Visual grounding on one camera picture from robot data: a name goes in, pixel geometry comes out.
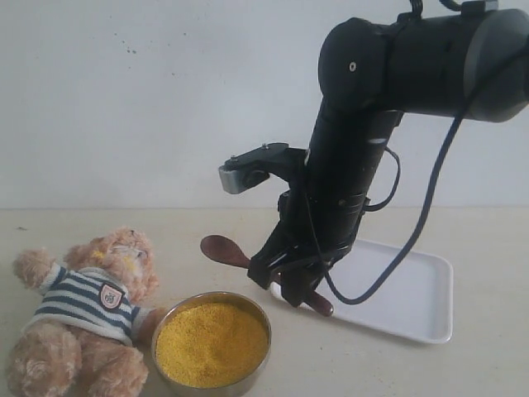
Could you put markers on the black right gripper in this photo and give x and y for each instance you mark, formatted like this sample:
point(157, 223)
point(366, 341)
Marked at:
point(318, 224)

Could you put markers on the dark wooden spoon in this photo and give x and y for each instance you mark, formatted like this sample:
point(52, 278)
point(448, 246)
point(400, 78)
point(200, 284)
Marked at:
point(223, 250)

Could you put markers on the beige teddy bear striped sweater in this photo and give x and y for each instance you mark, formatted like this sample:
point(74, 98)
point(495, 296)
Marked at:
point(90, 323)

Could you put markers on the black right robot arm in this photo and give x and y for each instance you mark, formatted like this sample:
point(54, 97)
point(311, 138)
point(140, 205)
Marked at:
point(472, 65)

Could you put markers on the yellow millet grains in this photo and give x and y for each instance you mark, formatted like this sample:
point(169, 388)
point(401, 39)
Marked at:
point(211, 345)

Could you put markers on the steel bowl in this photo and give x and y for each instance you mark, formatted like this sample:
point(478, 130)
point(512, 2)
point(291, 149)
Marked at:
point(238, 388)

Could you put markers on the white rectangular plastic tray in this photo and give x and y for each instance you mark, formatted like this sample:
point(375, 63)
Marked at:
point(415, 302)

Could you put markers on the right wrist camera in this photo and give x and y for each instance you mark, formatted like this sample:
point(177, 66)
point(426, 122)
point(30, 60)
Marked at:
point(245, 171)

